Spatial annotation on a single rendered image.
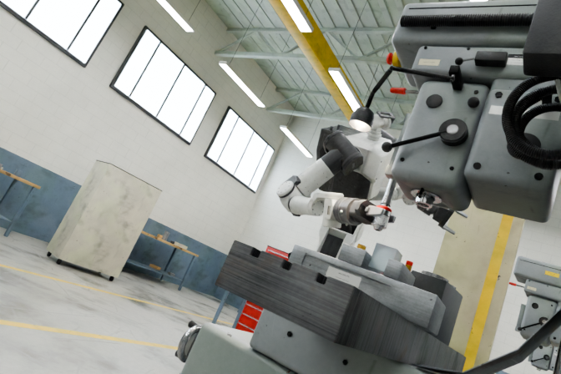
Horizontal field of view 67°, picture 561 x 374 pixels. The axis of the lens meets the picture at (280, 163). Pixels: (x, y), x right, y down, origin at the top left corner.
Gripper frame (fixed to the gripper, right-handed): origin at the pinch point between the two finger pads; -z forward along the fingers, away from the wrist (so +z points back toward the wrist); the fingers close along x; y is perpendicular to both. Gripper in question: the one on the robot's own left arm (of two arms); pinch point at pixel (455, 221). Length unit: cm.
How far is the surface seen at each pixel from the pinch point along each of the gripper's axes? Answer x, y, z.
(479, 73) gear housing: 73, -72, 24
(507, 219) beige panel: -16, 80, -31
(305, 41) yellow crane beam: -78, 464, 310
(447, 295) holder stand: 8, -70, -5
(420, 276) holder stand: 8, -70, 5
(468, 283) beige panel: -54, 52, -32
